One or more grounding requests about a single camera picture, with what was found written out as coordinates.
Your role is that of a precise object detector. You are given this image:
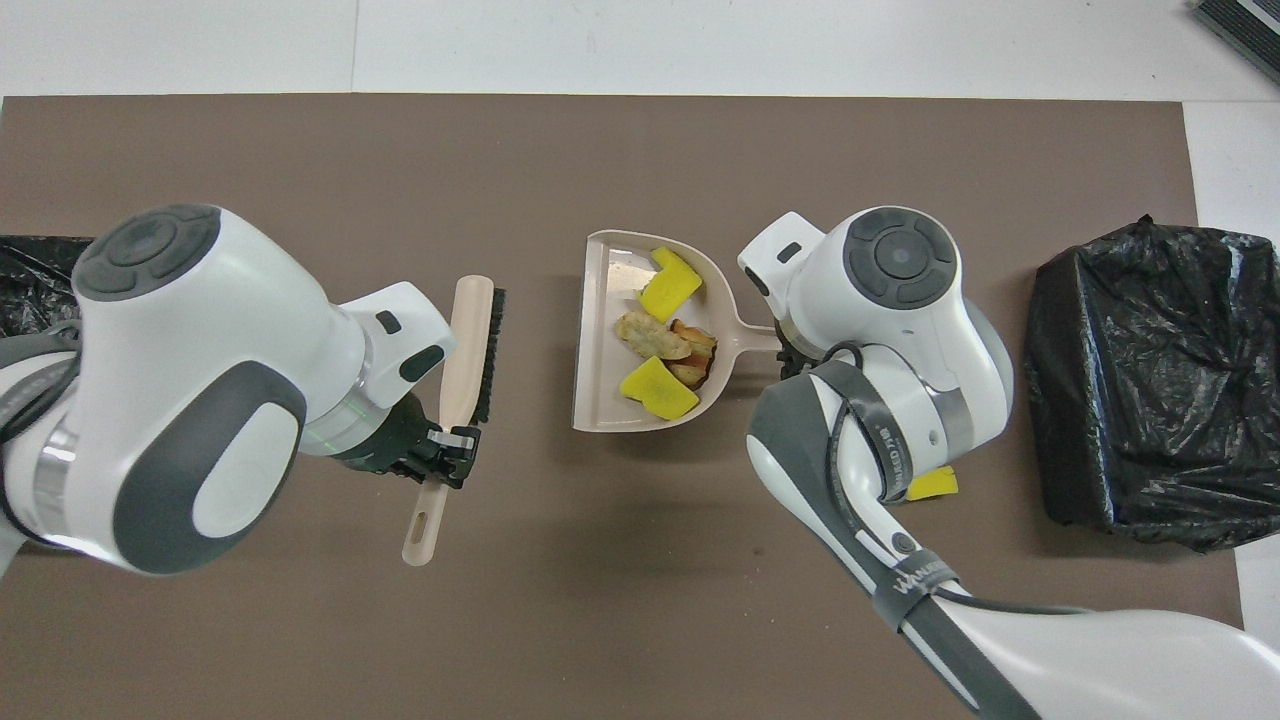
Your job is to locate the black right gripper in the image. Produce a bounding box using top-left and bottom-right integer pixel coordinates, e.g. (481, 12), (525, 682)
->
(775, 325), (831, 381)

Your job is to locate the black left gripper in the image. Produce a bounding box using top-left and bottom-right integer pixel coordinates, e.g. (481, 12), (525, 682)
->
(335, 392), (483, 489)

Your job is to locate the orange croissant piece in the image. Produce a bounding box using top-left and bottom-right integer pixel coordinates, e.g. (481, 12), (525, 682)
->
(668, 320), (718, 389)

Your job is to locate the beige brush with black bristles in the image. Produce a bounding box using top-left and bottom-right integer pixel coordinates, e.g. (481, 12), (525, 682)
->
(402, 275), (507, 567)

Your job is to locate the rounded yellow sponge piece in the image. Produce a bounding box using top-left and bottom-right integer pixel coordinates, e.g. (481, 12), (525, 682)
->
(619, 356), (701, 420)

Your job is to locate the notched yellow sponge piece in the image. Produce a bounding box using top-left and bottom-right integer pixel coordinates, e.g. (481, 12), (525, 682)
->
(640, 247), (704, 323)

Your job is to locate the pale foam piece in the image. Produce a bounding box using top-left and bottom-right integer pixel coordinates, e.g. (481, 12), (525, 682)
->
(615, 310), (693, 361)

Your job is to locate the beige plastic dustpan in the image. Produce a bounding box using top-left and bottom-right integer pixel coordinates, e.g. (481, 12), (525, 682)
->
(571, 230), (781, 433)

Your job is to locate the black trash bag bin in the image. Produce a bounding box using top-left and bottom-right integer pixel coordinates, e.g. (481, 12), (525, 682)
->
(0, 235), (96, 341)
(1025, 215), (1280, 553)

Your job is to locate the brown table mat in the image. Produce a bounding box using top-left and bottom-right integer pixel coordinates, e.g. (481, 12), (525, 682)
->
(0, 95), (1241, 720)

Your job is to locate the dark grey vent grille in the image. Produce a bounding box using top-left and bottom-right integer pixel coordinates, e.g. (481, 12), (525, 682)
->
(1190, 0), (1280, 56)

